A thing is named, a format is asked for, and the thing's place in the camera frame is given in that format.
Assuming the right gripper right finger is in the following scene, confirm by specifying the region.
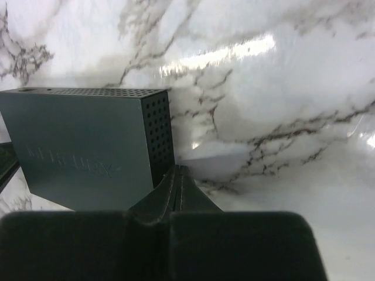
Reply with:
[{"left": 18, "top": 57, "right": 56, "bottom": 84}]
[{"left": 166, "top": 166, "right": 328, "bottom": 280}]

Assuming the black mounting base plate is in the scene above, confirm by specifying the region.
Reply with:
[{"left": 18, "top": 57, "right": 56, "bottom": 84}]
[{"left": 0, "top": 142, "right": 20, "bottom": 193}]

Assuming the black network switch box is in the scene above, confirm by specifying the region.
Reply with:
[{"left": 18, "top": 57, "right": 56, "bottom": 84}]
[{"left": 1, "top": 88, "right": 175, "bottom": 211}]

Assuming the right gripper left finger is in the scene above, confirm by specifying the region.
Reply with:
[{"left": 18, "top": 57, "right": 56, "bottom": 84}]
[{"left": 1, "top": 167, "right": 179, "bottom": 280}]

